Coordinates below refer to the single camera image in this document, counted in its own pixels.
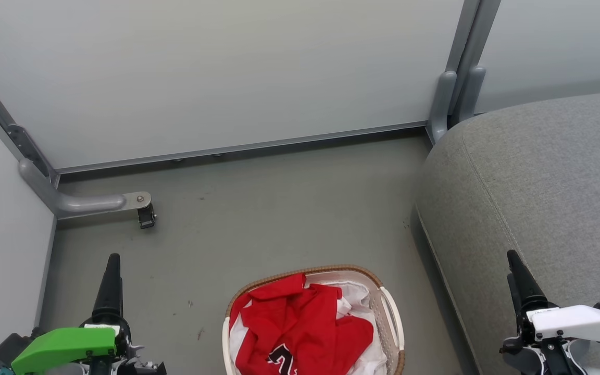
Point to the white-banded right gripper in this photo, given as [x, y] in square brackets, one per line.
[576, 323]

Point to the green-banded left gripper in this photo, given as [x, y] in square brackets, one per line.
[65, 346]

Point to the red jersey with black print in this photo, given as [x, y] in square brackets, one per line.
[300, 323]

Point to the grey fabric sofa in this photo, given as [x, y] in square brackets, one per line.
[539, 182]

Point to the black caster wheel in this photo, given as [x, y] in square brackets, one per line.
[146, 217]

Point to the grey tubular partition leg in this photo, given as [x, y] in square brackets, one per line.
[81, 203]

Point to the white wicker laundry basket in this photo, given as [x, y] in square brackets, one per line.
[395, 317]

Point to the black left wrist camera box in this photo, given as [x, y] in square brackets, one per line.
[11, 349]

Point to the grey partition base rail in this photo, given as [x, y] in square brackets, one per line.
[227, 148]

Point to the grey partition post with feet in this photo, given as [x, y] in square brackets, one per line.
[474, 41]

